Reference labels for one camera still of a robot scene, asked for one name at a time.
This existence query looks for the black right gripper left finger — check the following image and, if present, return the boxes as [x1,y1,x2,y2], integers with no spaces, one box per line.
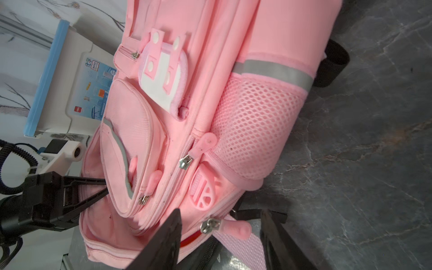
[126,209,182,270]

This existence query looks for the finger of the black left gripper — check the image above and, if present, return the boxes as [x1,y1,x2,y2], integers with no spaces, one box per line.
[58,187,109,223]
[62,176,106,189]

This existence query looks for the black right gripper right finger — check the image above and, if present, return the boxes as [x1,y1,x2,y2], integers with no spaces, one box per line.
[260,210,317,270]

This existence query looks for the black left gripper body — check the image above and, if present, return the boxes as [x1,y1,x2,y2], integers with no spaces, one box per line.
[18,172,79,231]

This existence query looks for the pink school backpack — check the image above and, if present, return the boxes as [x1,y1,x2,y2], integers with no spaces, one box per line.
[79,1,343,270]

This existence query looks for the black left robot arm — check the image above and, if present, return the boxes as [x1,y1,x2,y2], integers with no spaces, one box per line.
[1,139,109,269]

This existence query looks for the blue lidded storage box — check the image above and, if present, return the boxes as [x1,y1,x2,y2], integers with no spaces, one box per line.
[24,20,117,137]

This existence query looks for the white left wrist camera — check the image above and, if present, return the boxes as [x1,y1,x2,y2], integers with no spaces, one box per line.
[36,139,86,176]

